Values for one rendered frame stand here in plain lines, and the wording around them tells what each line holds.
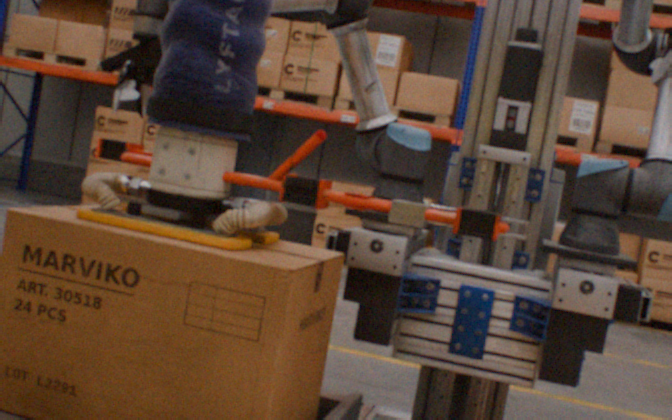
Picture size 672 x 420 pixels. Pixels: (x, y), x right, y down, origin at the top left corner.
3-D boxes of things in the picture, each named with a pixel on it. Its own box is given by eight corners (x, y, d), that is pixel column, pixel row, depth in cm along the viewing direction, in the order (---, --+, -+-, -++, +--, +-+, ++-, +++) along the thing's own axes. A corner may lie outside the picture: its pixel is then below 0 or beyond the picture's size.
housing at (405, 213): (387, 222, 169) (391, 199, 169) (392, 221, 176) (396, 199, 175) (422, 229, 168) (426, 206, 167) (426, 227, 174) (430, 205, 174)
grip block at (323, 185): (277, 202, 172) (282, 172, 172) (290, 201, 182) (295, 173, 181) (317, 210, 170) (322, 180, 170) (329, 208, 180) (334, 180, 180)
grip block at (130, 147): (95, 157, 209) (98, 137, 209) (111, 158, 218) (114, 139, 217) (126, 163, 208) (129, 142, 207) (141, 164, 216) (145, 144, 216)
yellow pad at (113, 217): (74, 218, 171) (78, 193, 171) (99, 216, 181) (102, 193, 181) (234, 251, 164) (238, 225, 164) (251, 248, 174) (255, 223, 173)
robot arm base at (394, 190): (372, 207, 236) (379, 171, 235) (427, 217, 232) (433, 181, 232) (361, 208, 221) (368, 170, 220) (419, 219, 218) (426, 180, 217)
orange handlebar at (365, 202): (70, 156, 184) (72, 139, 183) (133, 160, 213) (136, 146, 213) (506, 239, 164) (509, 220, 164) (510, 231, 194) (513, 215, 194)
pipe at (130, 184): (82, 200, 173) (87, 172, 172) (137, 198, 197) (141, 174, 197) (241, 232, 166) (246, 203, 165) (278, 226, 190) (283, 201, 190)
